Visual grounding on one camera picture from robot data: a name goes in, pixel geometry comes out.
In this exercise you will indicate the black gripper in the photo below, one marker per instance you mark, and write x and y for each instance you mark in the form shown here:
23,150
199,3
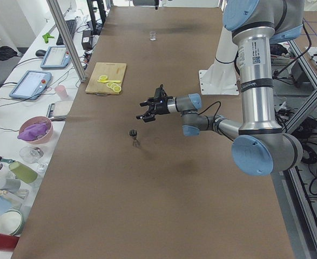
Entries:
162,107

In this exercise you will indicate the steel double jigger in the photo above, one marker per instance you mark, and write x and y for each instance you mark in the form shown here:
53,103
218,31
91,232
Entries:
133,134

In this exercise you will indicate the small clear glass cup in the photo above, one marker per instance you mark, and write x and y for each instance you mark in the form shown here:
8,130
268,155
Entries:
152,36

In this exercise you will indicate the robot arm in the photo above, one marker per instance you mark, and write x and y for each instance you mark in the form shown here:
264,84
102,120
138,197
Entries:
260,146

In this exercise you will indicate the pink cup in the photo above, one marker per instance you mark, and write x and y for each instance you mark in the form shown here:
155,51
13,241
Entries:
60,90

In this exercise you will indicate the green cup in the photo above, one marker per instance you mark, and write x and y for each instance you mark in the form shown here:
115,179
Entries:
23,172

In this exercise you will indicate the grey cup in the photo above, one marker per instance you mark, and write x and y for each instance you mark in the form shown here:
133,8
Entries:
12,185

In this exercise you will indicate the red cup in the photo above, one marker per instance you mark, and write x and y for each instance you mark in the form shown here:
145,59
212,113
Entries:
8,242

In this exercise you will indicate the lemon slice middle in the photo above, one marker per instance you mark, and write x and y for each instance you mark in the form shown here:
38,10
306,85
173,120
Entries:
113,86

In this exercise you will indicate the wooden cutting board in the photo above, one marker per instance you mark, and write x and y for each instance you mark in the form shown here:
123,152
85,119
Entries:
114,71

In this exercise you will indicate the lemon slice on knife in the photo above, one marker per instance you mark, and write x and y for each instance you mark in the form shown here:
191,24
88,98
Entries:
103,78

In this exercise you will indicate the yellow plastic knife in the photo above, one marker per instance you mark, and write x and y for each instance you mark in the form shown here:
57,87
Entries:
109,81

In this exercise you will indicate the black power adapter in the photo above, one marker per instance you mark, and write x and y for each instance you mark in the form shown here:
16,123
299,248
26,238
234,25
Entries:
87,40

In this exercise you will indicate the teach pendant far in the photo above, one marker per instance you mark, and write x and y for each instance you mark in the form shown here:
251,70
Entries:
56,57

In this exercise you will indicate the teach pendant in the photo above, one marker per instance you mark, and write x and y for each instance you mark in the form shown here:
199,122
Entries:
31,85
56,57

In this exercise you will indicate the green clamp tool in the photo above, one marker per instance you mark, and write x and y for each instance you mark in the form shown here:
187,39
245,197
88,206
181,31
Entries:
46,37

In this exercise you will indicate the purple cloth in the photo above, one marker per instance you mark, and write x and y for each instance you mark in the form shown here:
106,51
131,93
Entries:
34,132

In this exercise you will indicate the pink bowl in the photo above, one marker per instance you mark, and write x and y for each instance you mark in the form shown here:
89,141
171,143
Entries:
34,120

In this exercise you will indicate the teach pendant near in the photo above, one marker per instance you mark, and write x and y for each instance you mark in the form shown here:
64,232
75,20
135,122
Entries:
31,85

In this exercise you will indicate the black computer mouse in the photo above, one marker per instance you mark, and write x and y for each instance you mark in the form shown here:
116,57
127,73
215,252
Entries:
40,53

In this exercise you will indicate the wine glass lying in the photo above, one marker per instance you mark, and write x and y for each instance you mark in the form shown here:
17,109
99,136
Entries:
34,155

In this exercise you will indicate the green smartwatch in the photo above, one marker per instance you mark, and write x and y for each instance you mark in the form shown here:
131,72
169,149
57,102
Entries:
1,159

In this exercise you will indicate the white green-rimmed bowl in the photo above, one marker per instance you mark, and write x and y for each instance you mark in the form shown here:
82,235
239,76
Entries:
11,223

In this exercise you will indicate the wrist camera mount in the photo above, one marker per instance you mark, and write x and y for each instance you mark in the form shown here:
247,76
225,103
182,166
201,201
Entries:
161,95

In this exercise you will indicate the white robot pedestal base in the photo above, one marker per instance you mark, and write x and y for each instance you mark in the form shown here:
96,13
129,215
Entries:
221,78

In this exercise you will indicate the aluminium frame post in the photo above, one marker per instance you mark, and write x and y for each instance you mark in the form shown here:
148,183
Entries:
64,32

